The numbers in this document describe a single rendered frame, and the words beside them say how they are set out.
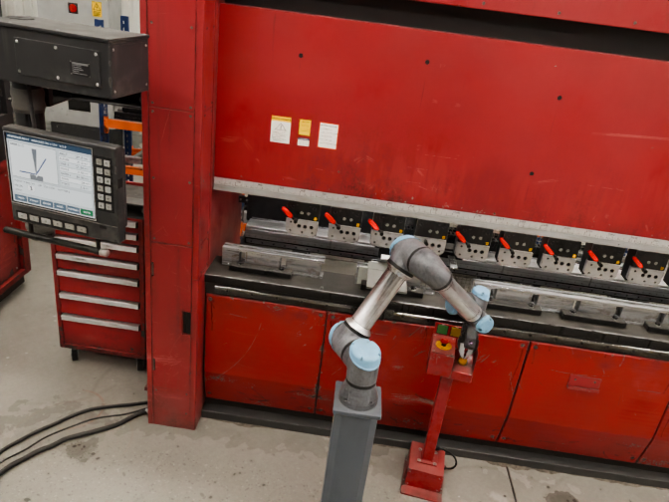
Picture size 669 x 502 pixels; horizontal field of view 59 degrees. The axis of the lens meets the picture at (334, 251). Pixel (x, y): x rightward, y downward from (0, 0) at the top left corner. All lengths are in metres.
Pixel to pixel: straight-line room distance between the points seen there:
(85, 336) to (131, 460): 0.84
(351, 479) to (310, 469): 0.66
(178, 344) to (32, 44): 1.46
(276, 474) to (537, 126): 2.00
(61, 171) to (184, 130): 0.52
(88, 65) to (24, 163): 0.47
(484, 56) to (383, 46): 0.41
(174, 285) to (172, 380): 0.55
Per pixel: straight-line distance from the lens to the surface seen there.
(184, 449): 3.18
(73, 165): 2.26
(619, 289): 3.38
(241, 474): 3.05
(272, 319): 2.88
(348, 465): 2.41
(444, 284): 2.15
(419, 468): 3.05
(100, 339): 3.60
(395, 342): 2.88
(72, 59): 2.19
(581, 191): 2.79
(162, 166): 2.59
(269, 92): 2.61
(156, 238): 2.72
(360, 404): 2.23
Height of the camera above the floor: 2.20
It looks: 25 degrees down
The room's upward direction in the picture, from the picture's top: 7 degrees clockwise
